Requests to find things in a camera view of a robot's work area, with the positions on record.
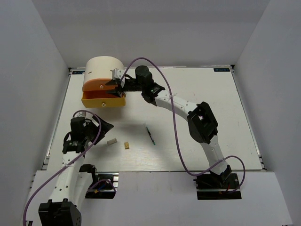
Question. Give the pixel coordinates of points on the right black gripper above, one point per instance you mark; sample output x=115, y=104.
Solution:
x=118, y=90

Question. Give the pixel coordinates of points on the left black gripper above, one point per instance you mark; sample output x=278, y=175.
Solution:
x=105, y=127

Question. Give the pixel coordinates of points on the orange top drawer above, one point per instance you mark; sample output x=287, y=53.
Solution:
x=95, y=85

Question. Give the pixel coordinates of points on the green pen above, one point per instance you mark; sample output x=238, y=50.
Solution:
x=149, y=133

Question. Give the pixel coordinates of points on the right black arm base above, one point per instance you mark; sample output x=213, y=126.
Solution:
x=209, y=189

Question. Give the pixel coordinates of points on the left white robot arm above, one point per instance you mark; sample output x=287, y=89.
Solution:
x=63, y=205

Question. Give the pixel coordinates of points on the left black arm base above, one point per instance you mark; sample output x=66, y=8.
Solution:
x=103, y=186

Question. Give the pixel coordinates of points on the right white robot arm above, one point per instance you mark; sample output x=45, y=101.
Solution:
x=201, y=121

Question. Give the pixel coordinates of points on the grey white eraser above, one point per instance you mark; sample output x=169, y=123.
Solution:
x=112, y=141

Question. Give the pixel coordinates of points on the small tan eraser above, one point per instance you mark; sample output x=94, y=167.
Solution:
x=126, y=145

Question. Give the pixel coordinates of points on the cream round drawer organizer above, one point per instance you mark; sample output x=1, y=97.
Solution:
x=101, y=67

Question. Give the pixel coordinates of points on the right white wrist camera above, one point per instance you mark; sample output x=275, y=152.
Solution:
x=118, y=74

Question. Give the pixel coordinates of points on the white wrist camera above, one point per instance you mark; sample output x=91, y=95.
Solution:
x=118, y=74
x=80, y=113

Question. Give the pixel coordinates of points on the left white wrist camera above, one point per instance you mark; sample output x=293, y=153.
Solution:
x=80, y=113

